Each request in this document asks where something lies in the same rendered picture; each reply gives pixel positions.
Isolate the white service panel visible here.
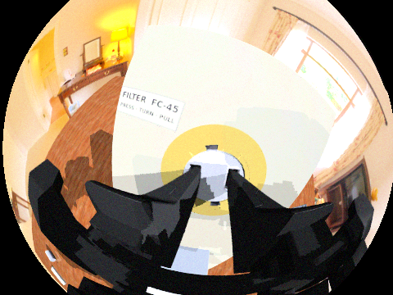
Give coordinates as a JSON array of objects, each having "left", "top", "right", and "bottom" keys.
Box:
[{"left": 111, "top": 25, "right": 337, "bottom": 269}]

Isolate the white cylinder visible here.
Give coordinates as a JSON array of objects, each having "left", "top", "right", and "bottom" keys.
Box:
[{"left": 183, "top": 144, "right": 245, "bottom": 202}]

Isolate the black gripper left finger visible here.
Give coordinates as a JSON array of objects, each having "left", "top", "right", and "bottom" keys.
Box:
[{"left": 85, "top": 166, "right": 201, "bottom": 268}]

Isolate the grey cylinder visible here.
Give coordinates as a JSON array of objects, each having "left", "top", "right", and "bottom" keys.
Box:
[{"left": 45, "top": 250, "right": 56, "bottom": 262}]

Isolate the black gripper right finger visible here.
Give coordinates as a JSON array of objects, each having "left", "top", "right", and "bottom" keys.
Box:
[{"left": 227, "top": 170, "right": 334, "bottom": 273}]

